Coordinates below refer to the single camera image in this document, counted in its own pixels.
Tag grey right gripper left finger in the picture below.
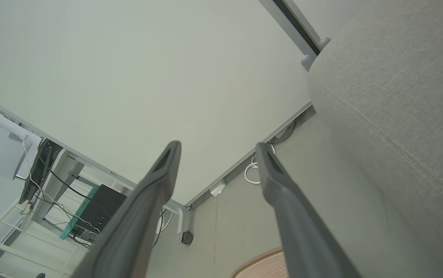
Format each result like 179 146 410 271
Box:
71 141 182 278

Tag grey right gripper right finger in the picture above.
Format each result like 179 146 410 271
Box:
255 142 361 278

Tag grey fabric sofa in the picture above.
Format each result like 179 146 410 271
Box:
307 0 443 278

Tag black computer tower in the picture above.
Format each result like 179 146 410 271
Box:
76 184 128 237

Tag beige perforated laundry basket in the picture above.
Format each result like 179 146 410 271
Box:
231 247 287 278

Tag white desk leg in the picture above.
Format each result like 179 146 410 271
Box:
32 149 85 220

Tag black monitor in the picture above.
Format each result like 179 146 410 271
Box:
19 139 63 205

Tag grey partition corner bracket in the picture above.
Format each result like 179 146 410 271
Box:
163 199 189 244

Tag teal metal frame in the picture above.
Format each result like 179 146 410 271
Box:
60 185 99 240

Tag white coiled cable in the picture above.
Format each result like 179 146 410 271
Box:
244 145 276 185

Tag white wall socket box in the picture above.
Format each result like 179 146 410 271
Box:
210 180 227 197

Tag black floor cable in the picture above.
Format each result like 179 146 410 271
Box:
268 120 297 146

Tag white shelf frame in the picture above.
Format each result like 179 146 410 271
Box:
0 197 91 278

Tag grey partition post with foot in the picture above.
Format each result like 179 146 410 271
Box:
259 0 318 71
282 0 331 50

